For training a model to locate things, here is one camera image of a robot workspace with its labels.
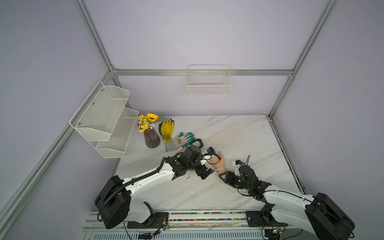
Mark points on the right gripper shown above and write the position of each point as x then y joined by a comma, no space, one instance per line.
228,178

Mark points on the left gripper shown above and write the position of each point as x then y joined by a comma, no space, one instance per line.
203,168

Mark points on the white wrist watch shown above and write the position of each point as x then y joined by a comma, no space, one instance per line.
221,170

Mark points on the black wrist watch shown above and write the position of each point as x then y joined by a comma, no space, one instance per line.
201,144

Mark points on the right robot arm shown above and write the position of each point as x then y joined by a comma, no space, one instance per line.
318,214

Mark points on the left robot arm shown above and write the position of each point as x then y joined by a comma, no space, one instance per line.
114,202

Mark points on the green white garden glove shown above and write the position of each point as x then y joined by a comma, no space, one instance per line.
182,140

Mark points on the yellow black work glove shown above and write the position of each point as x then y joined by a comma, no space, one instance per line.
166,130

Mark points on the yellow sunflower bouquet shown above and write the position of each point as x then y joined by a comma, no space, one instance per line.
147,121

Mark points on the white two-tier mesh shelf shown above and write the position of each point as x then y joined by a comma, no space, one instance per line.
105,121

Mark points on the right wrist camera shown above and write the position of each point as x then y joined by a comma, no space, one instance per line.
237,164

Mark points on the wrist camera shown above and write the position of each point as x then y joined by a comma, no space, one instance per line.
210,152
237,164

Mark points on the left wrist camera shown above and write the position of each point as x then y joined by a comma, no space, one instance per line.
210,152

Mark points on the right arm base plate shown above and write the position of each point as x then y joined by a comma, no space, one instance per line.
261,219

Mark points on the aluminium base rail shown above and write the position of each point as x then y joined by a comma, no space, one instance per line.
203,220

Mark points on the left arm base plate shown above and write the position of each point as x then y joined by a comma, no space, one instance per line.
155,221

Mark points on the white wire wall basket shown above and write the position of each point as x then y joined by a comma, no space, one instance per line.
208,80

